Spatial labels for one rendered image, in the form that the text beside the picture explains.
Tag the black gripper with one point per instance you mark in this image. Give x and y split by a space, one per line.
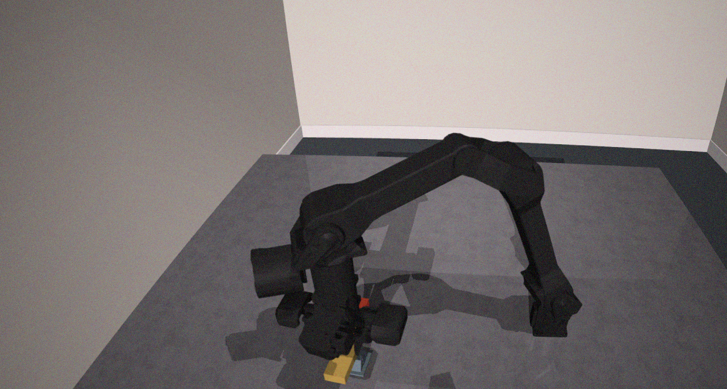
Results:
383 325

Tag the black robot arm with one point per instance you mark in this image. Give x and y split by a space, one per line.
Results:
328 234

